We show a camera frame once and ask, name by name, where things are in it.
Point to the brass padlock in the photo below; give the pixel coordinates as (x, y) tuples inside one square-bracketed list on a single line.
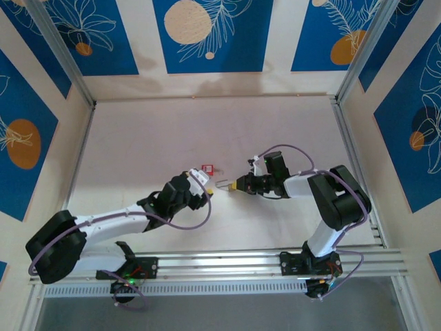
[(231, 186)]

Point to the red padlock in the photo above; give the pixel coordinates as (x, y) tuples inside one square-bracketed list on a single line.
[(206, 169)]

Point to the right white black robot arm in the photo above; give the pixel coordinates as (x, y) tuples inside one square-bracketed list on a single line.
[(296, 186)]

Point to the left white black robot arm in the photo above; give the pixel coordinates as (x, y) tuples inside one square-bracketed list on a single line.
[(113, 227)]

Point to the black controller board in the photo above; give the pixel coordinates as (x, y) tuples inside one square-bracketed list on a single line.
[(315, 291), (122, 293)]

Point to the aluminium mounting rail frame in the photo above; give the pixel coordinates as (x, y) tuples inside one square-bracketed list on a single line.
[(220, 265)]

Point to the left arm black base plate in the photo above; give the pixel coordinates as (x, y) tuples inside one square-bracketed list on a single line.
[(151, 267)]

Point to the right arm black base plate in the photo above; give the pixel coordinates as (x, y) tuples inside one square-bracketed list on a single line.
[(289, 265)]

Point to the aluminium side rail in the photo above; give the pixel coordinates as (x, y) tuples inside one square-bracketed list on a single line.
[(76, 172), (358, 155)]

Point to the aluminium frame post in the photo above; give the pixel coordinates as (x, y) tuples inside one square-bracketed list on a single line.
[(72, 69), (367, 51)]

